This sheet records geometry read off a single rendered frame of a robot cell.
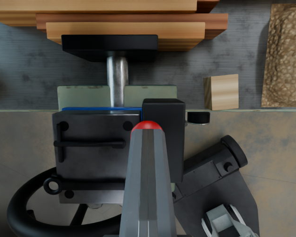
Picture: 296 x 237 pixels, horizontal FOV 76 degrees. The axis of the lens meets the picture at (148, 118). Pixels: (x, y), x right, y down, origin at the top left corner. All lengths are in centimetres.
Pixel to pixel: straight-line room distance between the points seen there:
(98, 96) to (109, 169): 8
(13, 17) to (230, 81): 28
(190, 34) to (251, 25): 13
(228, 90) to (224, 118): 103
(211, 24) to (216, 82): 7
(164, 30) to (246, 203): 123
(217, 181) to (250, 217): 31
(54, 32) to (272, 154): 143
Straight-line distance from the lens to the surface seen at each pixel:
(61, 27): 23
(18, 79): 34
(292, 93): 32
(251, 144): 141
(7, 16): 30
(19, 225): 37
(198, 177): 115
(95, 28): 22
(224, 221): 111
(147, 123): 16
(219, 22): 25
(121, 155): 19
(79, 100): 23
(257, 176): 151
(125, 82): 22
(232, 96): 27
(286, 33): 32
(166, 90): 22
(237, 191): 129
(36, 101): 32
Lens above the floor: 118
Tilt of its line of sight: 80 degrees down
